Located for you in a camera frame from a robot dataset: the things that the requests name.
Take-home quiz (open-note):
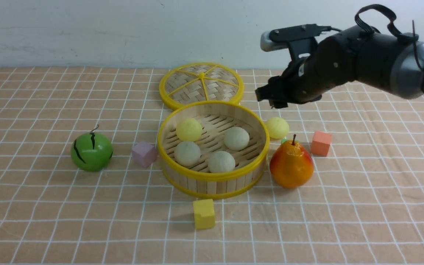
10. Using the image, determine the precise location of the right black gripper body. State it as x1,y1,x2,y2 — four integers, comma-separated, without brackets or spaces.
267,35,356,107

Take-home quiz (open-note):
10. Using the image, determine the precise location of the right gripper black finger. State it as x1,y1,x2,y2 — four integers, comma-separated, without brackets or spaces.
255,85,282,109

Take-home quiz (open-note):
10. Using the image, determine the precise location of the yellow bun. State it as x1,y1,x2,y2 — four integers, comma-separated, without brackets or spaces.
265,116,290,139
176,118,202,142

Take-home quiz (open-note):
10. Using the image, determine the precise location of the white bun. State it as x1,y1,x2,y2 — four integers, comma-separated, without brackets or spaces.
223,127,250,151
174,141,201,168
208,151,236,173

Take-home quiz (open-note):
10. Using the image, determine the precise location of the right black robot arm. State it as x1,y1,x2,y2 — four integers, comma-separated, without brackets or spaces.
255,4,424,109

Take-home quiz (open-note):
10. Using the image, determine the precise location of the bamboo steamer tray yellow rim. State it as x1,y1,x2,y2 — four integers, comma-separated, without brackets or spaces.
158,101,270,199

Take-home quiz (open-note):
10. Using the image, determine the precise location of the woven bamboo steamer lid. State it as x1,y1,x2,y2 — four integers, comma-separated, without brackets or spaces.
159,62,244,110

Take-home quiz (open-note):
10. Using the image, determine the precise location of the orange wooden cube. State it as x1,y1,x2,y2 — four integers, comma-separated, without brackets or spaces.
311,131,332,157

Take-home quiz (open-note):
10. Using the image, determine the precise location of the orange toy pear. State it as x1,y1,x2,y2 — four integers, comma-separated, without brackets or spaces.
269,134,314,189

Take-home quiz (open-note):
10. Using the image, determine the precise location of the purple wooden cube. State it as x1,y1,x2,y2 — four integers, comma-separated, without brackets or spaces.
131,142,158,168

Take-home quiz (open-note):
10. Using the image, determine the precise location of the yellow wooden block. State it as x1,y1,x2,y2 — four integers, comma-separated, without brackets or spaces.
193,198,216,230

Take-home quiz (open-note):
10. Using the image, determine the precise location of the green toy watermelon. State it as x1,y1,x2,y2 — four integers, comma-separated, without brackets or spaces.
71,125,113,172

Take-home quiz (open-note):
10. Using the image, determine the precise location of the orange checkered tablecloth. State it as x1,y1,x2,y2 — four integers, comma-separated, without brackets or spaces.
0,67,424,265

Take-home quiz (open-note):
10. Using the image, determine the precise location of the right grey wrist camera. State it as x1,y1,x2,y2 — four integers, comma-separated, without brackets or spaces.
260,24,333,52

